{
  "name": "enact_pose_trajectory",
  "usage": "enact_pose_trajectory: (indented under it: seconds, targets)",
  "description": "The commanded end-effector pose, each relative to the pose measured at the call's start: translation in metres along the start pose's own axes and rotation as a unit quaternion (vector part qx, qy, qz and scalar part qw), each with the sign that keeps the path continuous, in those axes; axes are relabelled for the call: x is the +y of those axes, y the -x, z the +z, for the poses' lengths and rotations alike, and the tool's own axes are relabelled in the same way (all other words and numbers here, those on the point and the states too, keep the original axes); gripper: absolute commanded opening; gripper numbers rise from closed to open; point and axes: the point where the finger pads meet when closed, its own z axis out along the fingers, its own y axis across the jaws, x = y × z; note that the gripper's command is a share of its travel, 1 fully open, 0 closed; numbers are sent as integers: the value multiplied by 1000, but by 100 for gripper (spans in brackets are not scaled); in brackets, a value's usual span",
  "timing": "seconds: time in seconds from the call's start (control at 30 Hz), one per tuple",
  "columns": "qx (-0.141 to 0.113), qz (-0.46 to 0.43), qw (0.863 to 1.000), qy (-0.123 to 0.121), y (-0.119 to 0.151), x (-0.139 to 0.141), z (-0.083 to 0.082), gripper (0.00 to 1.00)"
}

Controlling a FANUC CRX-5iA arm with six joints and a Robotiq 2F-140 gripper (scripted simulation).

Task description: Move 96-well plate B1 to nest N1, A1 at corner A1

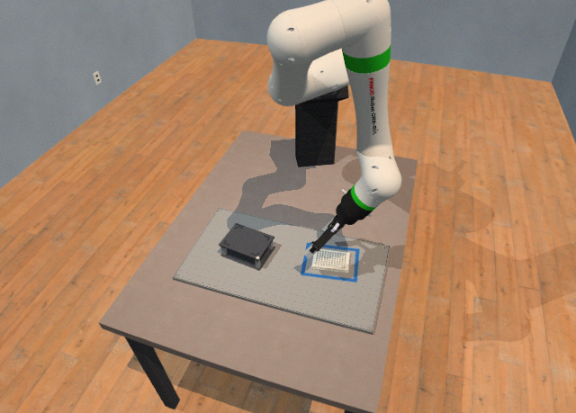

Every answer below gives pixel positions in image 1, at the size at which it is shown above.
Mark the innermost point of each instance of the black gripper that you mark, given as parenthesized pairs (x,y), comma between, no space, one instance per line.
(330,231)

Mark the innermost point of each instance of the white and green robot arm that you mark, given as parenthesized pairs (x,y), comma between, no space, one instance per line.
(346,40)

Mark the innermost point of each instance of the blue tape outline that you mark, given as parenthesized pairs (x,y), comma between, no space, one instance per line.
(333,277)

